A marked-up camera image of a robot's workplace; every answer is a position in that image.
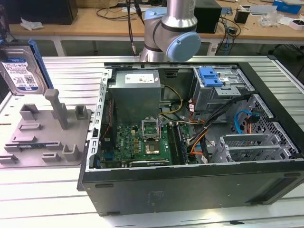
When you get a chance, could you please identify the blue data wire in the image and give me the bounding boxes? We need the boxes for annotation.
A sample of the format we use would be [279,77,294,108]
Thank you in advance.
[234,109,252,135]

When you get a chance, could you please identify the multicoloured power wire black plug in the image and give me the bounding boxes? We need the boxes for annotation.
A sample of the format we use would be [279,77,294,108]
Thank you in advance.
[245,107,260,135]

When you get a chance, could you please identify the hard disk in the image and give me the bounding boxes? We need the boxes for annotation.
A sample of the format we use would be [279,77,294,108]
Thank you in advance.
[0,38,52,96]

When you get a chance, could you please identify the metal socket cover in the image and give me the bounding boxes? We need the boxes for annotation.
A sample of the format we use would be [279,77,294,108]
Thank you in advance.
[141,116,162,141]

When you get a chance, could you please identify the grey power supply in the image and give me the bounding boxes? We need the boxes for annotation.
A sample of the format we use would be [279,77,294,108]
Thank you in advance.
[108,70,162,119]

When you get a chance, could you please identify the CPU socket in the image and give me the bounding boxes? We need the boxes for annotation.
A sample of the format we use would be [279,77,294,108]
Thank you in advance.
[144,141,161,155]

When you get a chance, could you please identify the green motherboard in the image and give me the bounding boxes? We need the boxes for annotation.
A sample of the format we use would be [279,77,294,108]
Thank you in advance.
[99,116,198,168]

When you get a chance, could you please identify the RAM stick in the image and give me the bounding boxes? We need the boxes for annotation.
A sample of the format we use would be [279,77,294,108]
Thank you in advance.
[18,143,48,150]
[176,123,189,164]

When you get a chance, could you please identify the black case fan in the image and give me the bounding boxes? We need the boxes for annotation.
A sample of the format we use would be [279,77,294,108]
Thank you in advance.
[101,97,115,152]

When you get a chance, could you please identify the black expansion slot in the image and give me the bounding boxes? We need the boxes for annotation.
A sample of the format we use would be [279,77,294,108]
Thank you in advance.
[129,160,171,167]

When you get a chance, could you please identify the tall metal drive cage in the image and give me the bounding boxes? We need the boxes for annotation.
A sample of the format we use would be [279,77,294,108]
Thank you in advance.
[191,67,256,119]

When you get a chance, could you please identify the blue bay latch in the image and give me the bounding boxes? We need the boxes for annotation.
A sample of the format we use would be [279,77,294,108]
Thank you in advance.
[199,67,224,88]

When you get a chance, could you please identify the black PC case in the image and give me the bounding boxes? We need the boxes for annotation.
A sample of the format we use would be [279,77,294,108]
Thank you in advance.
[76,61,304,217]

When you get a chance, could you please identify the grey parts rack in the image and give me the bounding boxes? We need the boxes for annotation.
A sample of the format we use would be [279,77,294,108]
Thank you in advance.
[0,89,92,169]

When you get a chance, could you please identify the wooden desk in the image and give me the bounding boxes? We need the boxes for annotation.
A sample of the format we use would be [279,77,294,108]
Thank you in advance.
[0,0,304,57]

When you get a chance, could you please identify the small black cube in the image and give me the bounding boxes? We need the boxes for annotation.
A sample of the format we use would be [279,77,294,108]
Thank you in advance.
[234,7,250,24]

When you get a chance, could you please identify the white crumpled paper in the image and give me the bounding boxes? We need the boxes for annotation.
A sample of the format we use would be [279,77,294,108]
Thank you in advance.
[20,16,45,31]

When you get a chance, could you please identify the large black box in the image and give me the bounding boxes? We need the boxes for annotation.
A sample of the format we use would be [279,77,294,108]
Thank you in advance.
[4,0,78,26]

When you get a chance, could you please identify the clear plastic bag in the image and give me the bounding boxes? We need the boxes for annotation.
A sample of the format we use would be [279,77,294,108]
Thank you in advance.
[258,10,285,27]

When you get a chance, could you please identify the white and black box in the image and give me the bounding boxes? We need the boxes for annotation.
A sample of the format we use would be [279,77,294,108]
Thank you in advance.
[288,19,304,31]

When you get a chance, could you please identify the blue cardboard box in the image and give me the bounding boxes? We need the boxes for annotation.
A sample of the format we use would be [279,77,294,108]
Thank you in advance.
[272,0,302,14]

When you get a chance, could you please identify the yellow and black wires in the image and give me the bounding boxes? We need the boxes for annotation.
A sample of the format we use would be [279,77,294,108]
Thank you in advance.
[160,85,184,115]

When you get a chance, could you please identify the orange wire bundle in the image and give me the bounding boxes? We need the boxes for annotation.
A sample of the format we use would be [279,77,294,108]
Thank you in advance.
[189,129,210,156]

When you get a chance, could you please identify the black sleeved wire bundle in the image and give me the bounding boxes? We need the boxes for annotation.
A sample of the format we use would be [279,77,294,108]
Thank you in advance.
[199,95,252,164]

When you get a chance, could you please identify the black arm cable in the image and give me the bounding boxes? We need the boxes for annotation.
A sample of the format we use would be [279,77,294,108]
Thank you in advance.
[126,0,139,57]

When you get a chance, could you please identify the blue hanging cable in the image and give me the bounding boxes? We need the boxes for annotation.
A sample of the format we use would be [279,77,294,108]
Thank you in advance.
[225,23,232,57]

